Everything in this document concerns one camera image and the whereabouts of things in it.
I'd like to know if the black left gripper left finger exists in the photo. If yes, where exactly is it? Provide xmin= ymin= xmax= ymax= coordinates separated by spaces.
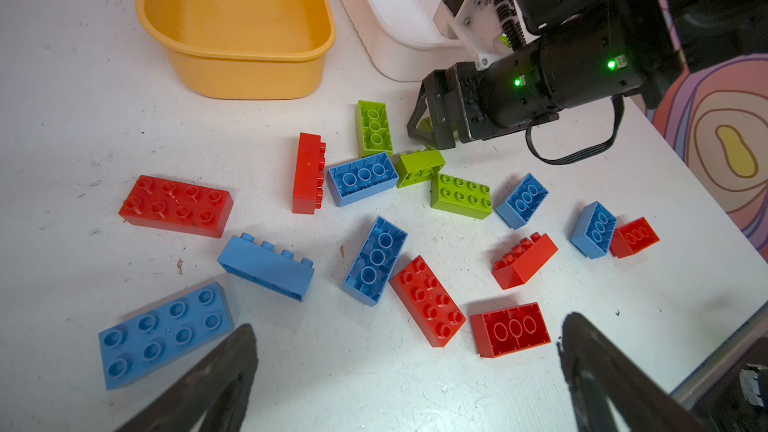
xmin=119 ymin=324 xmax=258 ymax=431

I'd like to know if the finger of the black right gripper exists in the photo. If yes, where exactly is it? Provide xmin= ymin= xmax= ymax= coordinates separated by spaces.
xmin=407 ymin=80 xmax=434 ymax=144

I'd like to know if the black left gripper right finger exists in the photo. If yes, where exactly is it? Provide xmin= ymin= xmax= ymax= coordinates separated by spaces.
xmin=559 ymin=312 xmax=711 ymax=431

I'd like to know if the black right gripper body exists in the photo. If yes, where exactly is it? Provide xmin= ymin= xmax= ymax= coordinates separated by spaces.
xmin=422 ymin=62 xmax=559 ymax=150

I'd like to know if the green lego brick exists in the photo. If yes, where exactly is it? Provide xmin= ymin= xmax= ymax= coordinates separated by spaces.
xmin=431 ymin=173 xmax=493 ymax=219
xmin=395 ymin=149 xmax=445 ymax=188
xmin=356 ymin=100 xmax=393 ymax=157

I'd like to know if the blue lego brick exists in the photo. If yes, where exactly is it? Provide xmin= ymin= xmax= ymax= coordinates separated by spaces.
xmin=342 ymin=216 xmax=408 ymax=307
xmin=218 ymin=233 xmax=315 ymax=302
xmin=495 ymin=173 xmax=548 ymax=230
xmin=98 ymin=282 xmax=233 ymax=390
xmin=327 ymin=152 xmax=399 ymax=207
xmin=570 ymin=201 xmax=617 ymax=259

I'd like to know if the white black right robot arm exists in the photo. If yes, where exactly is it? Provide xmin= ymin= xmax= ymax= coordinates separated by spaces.
xmin=407 ymin=0 xmax=767 ymax=150

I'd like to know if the white middle plastic bin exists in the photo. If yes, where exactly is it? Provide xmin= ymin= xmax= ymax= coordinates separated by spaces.
xmin=341 ymin=0 xmax=470 ymax=82

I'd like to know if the red lego brick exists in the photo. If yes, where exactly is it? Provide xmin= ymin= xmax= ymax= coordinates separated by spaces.
xmin=292 ymin=132 xmax=326 ymax=215
xmin=470 ymin=302 xmax=551 ymax=358
xmin=390 ymin=256 xmax=466 ymax=348
xmin=492 ymin=232 xmax=558 ymax=290
xmin=610 ymin=217 xmax=660 ymax=258
xmin=119 ymin=175 xmax=234 ymax=238

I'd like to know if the yellow plastic bin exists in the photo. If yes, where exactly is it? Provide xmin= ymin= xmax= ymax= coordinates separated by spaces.
xmin=136 ymin=0 xmax=336 ymax=100

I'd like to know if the aluminium rail at front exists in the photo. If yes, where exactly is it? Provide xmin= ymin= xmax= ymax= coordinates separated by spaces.
xmin=670 ymin=303 xmax=767 ymax=410

